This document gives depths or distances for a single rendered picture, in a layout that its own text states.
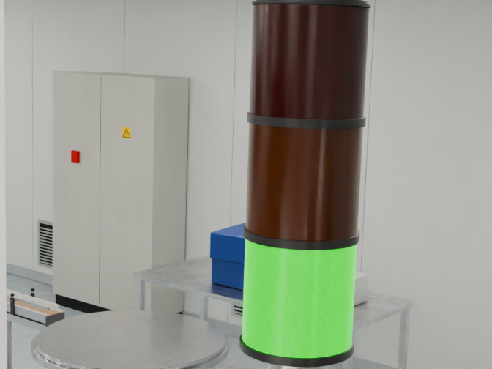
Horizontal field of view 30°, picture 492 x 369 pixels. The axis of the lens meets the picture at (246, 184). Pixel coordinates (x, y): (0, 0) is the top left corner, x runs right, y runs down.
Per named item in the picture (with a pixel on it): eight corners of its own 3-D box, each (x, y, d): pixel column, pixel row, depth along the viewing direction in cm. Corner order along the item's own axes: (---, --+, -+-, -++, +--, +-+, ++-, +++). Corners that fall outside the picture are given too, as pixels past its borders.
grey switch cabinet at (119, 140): (147, 334, 739) (151, 77, 708) (49, 304, 812) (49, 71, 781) (183, 322, 773) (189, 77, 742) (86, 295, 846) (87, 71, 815)
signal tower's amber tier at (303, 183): (316, 249, 37) (322, 128, 36) (222, 230, 40) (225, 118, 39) (378, 232, 41) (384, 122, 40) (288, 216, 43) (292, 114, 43)
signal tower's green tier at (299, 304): (311, 368, 37) (316, 252, 37) (219, 342, 40) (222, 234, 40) (372, 340, 41) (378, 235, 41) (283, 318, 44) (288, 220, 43)
